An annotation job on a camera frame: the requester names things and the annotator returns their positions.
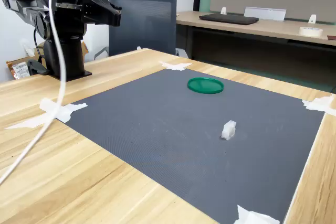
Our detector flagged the small white plastic terminal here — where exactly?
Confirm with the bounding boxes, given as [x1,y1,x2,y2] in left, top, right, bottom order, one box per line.
[220,120,237,140]

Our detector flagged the round green lid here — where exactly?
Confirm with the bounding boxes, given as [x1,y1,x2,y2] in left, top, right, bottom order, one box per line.
[187,77,225,95]

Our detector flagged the brown cardboard box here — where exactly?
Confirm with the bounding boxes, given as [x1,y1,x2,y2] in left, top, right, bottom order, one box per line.
[33,41,90,68]

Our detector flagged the dark grey office chair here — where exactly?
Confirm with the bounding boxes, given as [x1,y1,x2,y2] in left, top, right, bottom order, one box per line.
[93,0,190,61]

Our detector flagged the crumpled white wrap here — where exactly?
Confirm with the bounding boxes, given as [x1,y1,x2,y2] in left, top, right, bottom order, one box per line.
[20,38,36,57]

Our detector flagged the brown package with label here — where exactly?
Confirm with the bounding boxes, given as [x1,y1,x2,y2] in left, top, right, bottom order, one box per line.
[6,60,30,80]

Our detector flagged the white tape piece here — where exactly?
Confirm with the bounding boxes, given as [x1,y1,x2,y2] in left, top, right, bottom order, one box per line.
[233,205,280,224]
[4,97,88,130]
[301,96,336,116]
[159,60,193,72]

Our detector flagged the dark grey mat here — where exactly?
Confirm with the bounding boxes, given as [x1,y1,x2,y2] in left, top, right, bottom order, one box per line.
[62,68,327,224]

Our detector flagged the beige office desk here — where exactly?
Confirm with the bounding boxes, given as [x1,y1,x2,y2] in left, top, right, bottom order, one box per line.
[175,10,336,61]

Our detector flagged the white tape roll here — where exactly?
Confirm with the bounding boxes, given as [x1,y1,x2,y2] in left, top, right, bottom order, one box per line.
[298,26,323,38]

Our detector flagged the thin black cable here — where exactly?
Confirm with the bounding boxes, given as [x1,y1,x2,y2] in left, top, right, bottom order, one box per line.
[33,28,45,64]

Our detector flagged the white cable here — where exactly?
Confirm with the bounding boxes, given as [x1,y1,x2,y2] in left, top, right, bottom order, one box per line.
[0,0,70,186]

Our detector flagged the silver cable duct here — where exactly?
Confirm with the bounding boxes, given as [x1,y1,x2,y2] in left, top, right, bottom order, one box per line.
[243,6,287,22]

